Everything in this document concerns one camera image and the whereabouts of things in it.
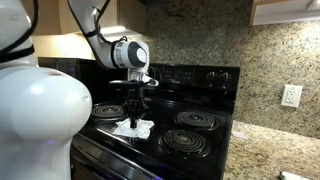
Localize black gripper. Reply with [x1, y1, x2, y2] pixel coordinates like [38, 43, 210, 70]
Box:
[123, 85, 148, 129]

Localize white cloth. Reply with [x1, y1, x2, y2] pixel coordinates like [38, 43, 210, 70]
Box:
[112, 118, 156, 140]

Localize black electric stove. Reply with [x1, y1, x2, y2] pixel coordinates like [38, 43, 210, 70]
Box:
[69, 62, 242, 180]

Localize large black coil burner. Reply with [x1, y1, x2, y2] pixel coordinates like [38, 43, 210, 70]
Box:
[172, 110, 220, 132]
[89, 103, 129, 122]

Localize small black coil burner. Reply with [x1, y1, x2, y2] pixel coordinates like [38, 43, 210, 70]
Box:
[157, 128, 212, 159]

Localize black box appliance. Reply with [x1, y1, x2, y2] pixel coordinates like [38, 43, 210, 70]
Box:
[37, 56, 129, 105]

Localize wooden upper cabinet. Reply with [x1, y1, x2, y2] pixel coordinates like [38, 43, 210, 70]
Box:
[21, 0, 148, 36]
[249, 0, 320, 27]

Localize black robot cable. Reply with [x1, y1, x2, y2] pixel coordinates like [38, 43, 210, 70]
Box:
[0, 0, 129, 64]

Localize white wall outlet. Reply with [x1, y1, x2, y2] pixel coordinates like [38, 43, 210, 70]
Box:
[280, 84, 304, 109]

